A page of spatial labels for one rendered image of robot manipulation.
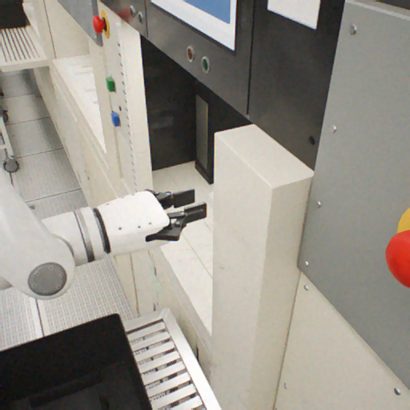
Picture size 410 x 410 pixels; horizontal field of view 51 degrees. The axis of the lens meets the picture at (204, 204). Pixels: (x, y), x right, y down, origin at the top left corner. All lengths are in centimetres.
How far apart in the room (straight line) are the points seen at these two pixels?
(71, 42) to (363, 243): 234
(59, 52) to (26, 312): 138
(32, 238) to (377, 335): 40
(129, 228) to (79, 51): 204
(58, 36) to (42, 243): 208
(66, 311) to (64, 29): 147
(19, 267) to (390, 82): 45
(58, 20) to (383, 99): 232
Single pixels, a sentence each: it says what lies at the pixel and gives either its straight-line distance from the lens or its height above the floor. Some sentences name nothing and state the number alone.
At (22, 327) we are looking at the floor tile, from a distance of 219.
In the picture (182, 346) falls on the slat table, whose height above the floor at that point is 76.
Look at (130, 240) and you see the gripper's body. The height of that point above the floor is 119.
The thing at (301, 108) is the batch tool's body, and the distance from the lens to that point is 42.
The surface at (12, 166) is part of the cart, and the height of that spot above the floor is 5.
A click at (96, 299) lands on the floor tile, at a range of 219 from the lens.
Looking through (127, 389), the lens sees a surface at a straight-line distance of 100.
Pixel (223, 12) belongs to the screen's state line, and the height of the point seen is 151.
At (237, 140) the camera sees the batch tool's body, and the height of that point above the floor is 140.
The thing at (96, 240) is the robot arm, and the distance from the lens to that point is 65.
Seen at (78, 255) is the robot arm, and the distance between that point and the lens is 65.
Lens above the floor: 162
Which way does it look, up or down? 37 degrees down
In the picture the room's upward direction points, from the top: straight up
